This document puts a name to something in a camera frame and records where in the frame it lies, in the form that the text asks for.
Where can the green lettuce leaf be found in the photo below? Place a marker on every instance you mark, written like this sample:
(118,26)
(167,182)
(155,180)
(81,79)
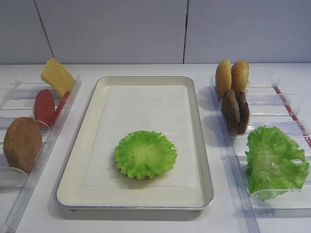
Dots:
(275,163)
(145,151)

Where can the brown meat patty left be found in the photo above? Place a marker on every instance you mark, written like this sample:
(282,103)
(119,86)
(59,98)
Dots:
(230,110)

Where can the brown meat patty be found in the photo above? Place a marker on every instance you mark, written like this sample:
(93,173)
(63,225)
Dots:
(230,110)
(244,112)

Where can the brown meat patty right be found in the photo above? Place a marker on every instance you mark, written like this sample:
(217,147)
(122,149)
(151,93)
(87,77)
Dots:
(244,112)

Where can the red tomato slice right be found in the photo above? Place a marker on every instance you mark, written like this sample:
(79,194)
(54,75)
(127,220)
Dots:
(59,108)

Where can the red tomato slice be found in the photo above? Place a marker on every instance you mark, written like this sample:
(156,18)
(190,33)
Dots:
(59,108)
(44,107)

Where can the yellow cheese slice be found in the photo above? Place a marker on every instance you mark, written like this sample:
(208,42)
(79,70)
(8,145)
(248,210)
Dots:
(58,77)

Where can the red tomato slice left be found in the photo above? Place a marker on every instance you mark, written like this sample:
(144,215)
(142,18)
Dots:
(44,107)

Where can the green lettuce leaf in rack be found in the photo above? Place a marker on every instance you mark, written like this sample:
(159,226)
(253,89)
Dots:
(275,163)

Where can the white parchment paper sheet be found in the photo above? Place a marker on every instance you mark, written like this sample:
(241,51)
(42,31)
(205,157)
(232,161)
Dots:
(162,109)

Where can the cream metal baking tray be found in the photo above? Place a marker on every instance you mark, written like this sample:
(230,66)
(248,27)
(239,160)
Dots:
(73,194)

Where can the toasted bun bottom on tray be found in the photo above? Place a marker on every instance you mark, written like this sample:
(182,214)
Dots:
(139,175)

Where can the sesame bun top left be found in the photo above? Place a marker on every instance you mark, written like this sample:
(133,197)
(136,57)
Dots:
(223,77)

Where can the sesame bun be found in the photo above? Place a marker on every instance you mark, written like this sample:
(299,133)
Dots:
(240,75)
(223,77)

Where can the sesame bun top right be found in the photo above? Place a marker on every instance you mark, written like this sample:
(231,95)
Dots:
(240,75)

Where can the clear acrylic rack right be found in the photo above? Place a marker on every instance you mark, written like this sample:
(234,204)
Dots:
(266,210)

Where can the clear acrylic rack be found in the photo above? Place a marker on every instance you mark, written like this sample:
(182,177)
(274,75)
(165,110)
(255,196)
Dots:
(266,210)
(17,186)

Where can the brown bun half left rack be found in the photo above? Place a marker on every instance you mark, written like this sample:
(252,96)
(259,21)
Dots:
(22,143)

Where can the clear acrylic rack left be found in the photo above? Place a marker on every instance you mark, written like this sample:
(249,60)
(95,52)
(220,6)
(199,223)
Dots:
(17,186)

